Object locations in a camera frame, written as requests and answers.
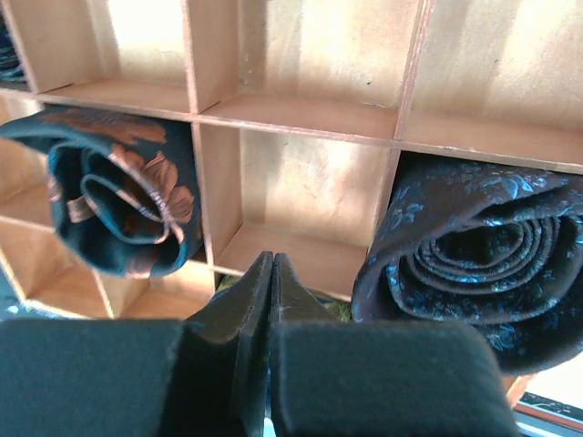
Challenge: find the rolled belt right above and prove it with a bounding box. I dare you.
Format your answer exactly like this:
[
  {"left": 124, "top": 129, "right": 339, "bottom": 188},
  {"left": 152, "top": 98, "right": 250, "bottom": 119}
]
[{"left": 351, "top": 153, "right": 582, "bottom": 376}]

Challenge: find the rolled belt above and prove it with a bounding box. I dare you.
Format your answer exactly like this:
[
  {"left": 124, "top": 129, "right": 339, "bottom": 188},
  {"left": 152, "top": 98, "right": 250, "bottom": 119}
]
[
  {"left": 1, "top": 107, "right": 203, "bottom": 279},
  {"left": 351, "top": 153, "right": 582, "bottom": 376},
  {"left": 0, "top": 14, "right": 27, "bottom": 84}
]

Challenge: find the rolled belt top left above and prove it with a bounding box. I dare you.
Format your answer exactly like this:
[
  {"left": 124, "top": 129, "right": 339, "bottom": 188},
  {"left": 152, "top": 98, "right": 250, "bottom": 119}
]
[{"left": 0, "top": 14, "right": 27, "bottom": 84}]

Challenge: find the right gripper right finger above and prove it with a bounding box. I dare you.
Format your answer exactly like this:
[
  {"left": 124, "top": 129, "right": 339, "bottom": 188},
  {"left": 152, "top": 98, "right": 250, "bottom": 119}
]
[{"left": 271, "top": 254, "right": 518, "bottom": 436}]

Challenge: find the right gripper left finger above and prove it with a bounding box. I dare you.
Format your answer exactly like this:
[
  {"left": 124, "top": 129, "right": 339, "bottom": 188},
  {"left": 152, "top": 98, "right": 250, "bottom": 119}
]
[{"left": 1, "top": 252, "right": 273, "bottom": 436}]

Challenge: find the rolled belt middle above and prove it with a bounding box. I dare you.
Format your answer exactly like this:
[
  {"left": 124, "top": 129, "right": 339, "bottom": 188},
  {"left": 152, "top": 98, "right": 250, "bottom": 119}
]
[{"left": 1, "top": 107, "right": 203, "bottom": 279}]

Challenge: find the wooden compartment tray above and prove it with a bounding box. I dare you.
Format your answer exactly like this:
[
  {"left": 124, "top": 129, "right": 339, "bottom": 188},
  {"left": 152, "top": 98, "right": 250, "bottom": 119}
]
[{"left": 1, "top": 1, "right": 582, "bottom": 319}]

